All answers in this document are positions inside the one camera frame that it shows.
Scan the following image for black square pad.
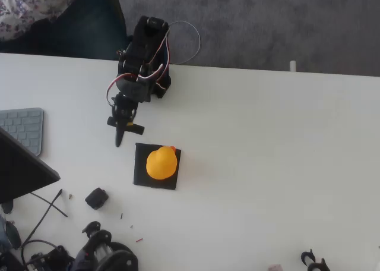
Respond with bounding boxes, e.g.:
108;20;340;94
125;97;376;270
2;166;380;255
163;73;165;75
132;142;182;191

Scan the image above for black hooked plastic part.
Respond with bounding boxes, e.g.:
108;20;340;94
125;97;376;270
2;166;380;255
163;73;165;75
300;248;316;266
307;258;331;271

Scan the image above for black bar-shaped camera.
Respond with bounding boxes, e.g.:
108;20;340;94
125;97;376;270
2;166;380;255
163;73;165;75
107;116;145;136

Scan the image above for yellow rubber duck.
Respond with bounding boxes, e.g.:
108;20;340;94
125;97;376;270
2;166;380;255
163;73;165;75
145;145;179;181

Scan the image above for thin black cable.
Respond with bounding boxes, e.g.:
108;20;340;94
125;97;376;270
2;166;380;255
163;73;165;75
28;192;69;218

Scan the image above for black laptop lid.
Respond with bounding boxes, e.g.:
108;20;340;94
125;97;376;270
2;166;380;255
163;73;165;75
0;127;61;205

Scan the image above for looped black cable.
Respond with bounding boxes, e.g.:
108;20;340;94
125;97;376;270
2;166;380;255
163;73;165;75
20;239;59;264

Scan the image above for small black servo box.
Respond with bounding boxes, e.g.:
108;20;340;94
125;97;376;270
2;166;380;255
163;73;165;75
84;187;109;211

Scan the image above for white floral shirt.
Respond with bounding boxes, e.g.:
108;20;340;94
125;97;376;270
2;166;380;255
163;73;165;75
0;0;86;43

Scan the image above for black cable with thick tip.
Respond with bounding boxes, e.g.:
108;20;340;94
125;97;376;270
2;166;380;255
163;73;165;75
21;188;64;250

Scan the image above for dark sunglasses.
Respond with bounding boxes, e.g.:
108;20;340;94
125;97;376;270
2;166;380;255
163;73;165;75
1;200;23;250

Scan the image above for grey keyboard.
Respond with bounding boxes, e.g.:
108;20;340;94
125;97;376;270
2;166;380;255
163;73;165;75
0;107;45;156

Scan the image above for white and red servo wires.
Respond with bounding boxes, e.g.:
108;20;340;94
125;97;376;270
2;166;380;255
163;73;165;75
106;27;172;105

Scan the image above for person in dark jeans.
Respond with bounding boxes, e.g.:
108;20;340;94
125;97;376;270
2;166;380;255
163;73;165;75
0;0;129;61

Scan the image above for thin grey cable loop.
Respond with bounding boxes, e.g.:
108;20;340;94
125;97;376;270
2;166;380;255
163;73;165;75
166;20;201;65

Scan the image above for black electronics part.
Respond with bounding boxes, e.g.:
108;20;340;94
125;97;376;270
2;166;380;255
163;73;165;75
25;245;75;271

